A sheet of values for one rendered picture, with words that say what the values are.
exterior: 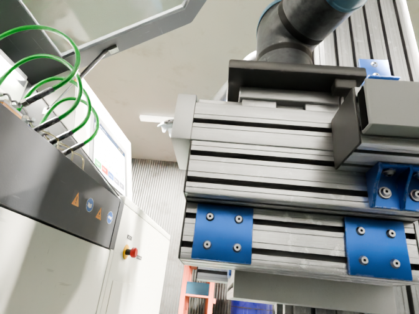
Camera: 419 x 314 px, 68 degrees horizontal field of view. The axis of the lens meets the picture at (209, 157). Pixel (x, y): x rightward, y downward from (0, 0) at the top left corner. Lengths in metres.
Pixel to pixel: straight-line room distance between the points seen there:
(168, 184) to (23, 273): 6.49
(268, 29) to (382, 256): 0.46
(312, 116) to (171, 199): 6.56
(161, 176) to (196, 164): 6.77
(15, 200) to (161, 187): 6.52
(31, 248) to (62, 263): 0.12
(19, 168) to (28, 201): 0.07
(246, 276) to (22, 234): 0.44
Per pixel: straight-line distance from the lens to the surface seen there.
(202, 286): 5.17
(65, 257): 0.86
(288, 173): 0.49
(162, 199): 7.06
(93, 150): 1.49
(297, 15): 0.64
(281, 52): 0.64
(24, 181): 0.71
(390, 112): 0.43
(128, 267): 1.24
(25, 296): 0.78
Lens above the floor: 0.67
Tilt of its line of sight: 25 degrees up
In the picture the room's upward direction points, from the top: 6 degrees clockwise
